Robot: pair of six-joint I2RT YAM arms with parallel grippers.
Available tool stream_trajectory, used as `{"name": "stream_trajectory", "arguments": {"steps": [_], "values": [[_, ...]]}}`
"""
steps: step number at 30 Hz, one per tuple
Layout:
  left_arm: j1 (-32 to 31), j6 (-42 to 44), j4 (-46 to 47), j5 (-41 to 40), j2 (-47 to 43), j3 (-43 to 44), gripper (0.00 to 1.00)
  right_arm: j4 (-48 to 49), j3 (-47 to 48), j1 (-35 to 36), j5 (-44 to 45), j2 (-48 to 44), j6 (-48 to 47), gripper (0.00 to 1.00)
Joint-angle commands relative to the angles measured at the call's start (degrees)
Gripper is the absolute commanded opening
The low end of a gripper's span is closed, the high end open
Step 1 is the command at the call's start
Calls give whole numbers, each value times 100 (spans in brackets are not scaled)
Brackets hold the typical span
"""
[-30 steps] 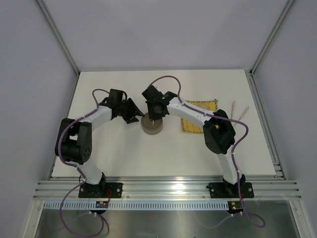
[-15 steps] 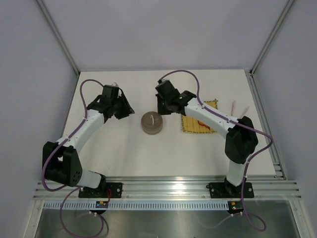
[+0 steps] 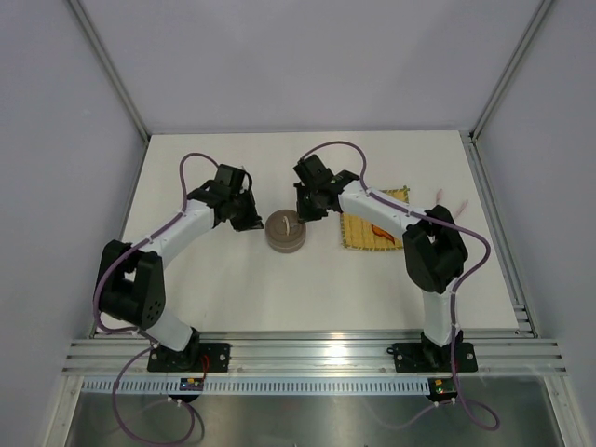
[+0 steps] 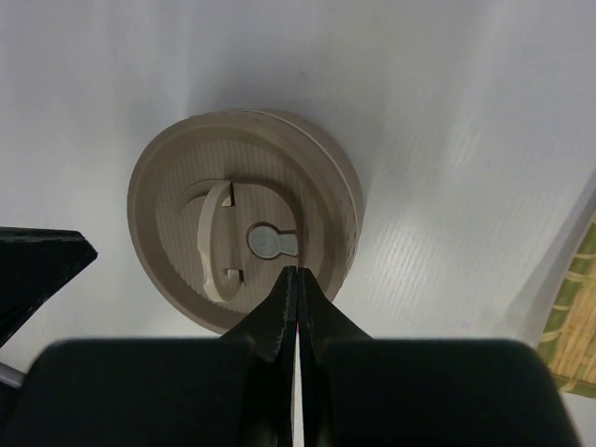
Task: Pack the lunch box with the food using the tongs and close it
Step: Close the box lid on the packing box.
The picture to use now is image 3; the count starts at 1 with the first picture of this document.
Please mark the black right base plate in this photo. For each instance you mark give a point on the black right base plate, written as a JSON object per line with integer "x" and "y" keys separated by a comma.
{"x": 410, "y": 357}

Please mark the metal tongs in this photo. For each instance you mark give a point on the metal tongs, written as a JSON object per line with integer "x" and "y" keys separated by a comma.
{"x": 455, "y": 208}

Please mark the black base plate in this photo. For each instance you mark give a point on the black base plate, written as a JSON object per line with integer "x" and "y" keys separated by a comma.
{"x": 410, "y": 357}
{"x": 212, "y": 357}

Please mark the left aluminium frame post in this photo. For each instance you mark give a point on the left aluminium frame post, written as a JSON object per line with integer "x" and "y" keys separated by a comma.
{"x": 100, "y": 52}

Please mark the yellow bamboo mat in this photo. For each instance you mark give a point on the yellow bamboo mat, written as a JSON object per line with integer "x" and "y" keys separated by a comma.
{"x": 363, "y": 233}

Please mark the orange pumpkin slice toy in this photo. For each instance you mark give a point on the orange pumpkin slice toy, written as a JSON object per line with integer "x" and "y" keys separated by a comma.
{"x": 379, "y": 232}

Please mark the round metal lunch box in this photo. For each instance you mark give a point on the round metal lunch box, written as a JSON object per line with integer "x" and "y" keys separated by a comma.
{"x": 286, "y": 246}

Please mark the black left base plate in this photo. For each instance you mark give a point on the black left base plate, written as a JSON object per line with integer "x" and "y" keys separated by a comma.
{"x": 212, "y": 357}

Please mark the white slotted cable duct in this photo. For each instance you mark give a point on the white slotted cable duct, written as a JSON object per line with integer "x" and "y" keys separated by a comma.
{"x": 276, "y": 386}

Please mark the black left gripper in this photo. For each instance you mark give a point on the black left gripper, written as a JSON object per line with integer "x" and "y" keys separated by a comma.
{"x": 252, "y": 221}

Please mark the right aluminium frame post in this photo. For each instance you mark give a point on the right aluminium frame post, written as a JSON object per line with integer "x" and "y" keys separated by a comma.
{"x": 514, "y": 63}

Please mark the aluminium frame post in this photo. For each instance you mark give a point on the aluminium frame post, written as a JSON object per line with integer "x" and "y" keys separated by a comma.
{"x": 514, "y": 63}
{"x": 100, "y": 52}

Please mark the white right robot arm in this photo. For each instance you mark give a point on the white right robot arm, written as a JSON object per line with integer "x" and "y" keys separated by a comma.
{"x": 434, "y": 252}

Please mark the aluminium mounting rail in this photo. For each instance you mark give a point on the aluminium mounting rail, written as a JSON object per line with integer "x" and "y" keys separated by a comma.
{"x": 353, "y": 353}

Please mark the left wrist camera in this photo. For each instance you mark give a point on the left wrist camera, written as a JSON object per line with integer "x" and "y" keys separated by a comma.
{"x": 233, "y": 180}

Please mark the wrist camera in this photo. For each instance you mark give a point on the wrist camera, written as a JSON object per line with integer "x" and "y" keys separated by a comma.
{"x": 314, "y": 168}
{"x": 233, "y": 180}

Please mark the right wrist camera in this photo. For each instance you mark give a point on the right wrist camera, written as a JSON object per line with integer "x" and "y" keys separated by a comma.
{"x": 314, "y": 168}

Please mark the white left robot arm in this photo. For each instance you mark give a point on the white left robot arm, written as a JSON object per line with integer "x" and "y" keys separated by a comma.
{"x": 131, "y": 279}

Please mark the round brown lunch box lid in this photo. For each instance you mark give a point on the round brown lunch box lid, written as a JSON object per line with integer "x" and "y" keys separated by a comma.
{"x": 284, "y": 224}

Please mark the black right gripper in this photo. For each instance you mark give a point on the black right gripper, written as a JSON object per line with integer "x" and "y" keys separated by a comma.
{"x": 304, "y": 214}

